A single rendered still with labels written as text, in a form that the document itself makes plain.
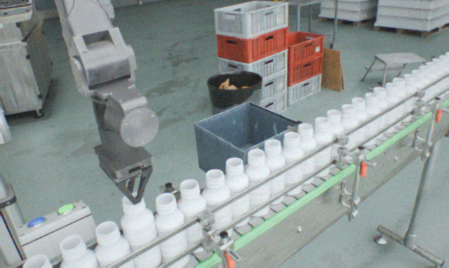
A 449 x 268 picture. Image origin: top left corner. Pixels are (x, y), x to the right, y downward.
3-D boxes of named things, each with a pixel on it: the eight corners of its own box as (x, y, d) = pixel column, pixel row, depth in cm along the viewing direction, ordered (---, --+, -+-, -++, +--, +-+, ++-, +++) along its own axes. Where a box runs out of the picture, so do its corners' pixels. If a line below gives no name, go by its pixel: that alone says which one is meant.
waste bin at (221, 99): (234, 168, 278) (230, 94, 250) (202, 147, 311) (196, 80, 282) (274, 147, 302) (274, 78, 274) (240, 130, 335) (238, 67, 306)
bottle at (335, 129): (338, 170, 98) (344, 118, 91) (317, 166, 100) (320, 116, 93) (340, 158, 103) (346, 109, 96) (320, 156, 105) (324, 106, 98)
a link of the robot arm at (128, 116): (123, 41, 53) (66, 55, 49) (160, 53, 45) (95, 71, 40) (137, 110, 59) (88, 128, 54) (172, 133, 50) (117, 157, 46)
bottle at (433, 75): (415, 106, 131) (424, 65, 124) (414, 100, 136) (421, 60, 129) (433, 108, 129) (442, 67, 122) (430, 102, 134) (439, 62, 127)
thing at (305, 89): (289, 106, 377) (289, 87, 367) (262, 97, 406) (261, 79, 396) (321, 90, 411) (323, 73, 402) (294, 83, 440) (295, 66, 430)
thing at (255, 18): (248, 38, 293) (246, 12, 283) (214, 34, 319) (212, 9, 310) (289, 26, 330) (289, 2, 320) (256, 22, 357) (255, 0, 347)
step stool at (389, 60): (396, 78, 433) (401, 46, 414) (421, 97, 378) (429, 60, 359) (360, 81, 433) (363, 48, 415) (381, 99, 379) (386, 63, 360)
